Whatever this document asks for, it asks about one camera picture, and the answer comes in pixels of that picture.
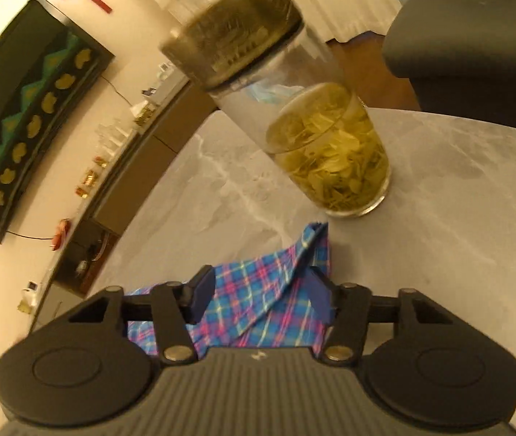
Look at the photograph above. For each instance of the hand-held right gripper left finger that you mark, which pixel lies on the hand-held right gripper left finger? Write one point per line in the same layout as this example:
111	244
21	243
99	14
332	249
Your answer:
201	295

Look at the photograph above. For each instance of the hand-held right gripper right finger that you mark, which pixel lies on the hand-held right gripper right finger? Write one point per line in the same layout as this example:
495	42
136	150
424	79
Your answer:
321	297

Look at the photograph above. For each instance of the blue plaid shirt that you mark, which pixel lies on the blue plaid shirt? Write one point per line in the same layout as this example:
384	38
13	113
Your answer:
258	290

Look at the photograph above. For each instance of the long grey media cabinet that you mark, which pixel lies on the long grey media cabinet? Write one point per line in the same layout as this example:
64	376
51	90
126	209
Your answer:
126	181

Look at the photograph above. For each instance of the glass tea bottle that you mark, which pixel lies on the glass tea bottle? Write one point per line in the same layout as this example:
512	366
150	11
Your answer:
330	154

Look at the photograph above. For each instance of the red fruit bowl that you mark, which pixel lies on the red fruit bowl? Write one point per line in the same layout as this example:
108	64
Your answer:
60	232

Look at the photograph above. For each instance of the amber glass jar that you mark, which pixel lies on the amber glass jar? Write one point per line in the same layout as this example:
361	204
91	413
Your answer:
80	191
99	162
91	177

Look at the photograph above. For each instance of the gold box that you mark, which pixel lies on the gold box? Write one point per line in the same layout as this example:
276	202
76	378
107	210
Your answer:
143	114

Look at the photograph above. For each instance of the dark grey sofa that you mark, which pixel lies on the dark grey sofa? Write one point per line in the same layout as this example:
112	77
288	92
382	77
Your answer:
466	54

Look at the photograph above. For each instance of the wall television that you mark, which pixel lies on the wall television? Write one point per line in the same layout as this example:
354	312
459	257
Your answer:
26	113

